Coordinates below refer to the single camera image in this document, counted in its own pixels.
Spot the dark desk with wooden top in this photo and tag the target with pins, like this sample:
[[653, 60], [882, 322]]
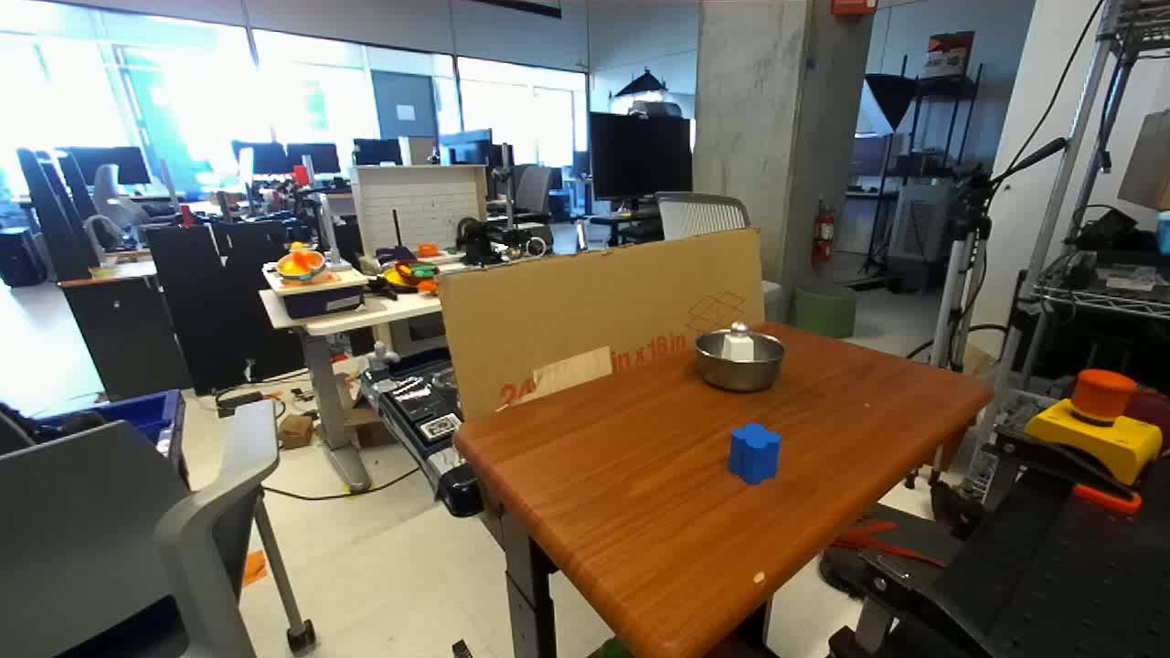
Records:
[[121, 332]]

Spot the brown cardboard sheet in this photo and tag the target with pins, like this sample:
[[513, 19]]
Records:
[[550, 315]]

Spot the large black monitor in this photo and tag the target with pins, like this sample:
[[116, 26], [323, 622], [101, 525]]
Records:
[[639, 155]]

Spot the pile of colourful toys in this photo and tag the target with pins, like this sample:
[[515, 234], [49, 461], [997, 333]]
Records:
[[406, 277]]

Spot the black desktop monitor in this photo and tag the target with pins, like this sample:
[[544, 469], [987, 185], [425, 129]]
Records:
[[266, 159], [111, 166]]

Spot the red fire extinguisher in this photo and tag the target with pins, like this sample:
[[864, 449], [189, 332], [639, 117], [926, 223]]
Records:
[[823, 238]]

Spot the yellow emergency stop button box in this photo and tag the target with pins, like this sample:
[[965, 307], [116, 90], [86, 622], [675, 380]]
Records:
[[1094, 434]]

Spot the black table leg column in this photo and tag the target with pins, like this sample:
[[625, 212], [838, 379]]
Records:
[[529, 586]]

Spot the red wall sign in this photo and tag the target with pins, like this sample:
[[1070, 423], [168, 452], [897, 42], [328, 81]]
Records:
[[948, 55]]

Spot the black equipment case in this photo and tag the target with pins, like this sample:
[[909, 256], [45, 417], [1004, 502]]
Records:
[[420, 416]]

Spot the camera tripod stand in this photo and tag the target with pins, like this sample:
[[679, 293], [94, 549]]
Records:
[[959, 277]]

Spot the metal bowl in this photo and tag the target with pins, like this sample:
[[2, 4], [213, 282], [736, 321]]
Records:
[[736, 366]]

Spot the blue cube block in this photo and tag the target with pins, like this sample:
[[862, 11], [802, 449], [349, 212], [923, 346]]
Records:
[[756, 456]]

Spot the small white object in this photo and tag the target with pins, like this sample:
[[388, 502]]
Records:
[[736, 346]]

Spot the black cabinet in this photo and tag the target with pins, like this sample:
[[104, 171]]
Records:
[[219, 304]]

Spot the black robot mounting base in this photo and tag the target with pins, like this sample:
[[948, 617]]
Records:
[[1048, 586]]

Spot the white chair back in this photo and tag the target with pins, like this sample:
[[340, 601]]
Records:
[[698, 222]]

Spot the blue plastic bin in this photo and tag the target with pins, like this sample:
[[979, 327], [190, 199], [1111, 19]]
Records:
[[140, 416]]

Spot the white panel board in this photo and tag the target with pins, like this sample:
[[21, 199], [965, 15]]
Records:
[[420, 207]]

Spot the black tray with orange toy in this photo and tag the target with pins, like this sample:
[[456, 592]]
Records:
[[316, 291]]

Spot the white height-adjustable desk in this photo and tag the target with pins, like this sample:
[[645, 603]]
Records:
[[328, 351]]

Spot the grey concrete pillar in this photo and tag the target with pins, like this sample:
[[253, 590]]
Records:
[[763, 133]]

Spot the black softbox lamp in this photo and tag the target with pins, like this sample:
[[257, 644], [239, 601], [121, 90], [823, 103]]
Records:
[[893, 95]]

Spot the grey office chair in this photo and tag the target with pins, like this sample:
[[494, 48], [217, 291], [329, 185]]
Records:
[[95, 536]]

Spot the green round stool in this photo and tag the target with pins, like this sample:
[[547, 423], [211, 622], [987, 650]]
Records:
[[823, 313]]

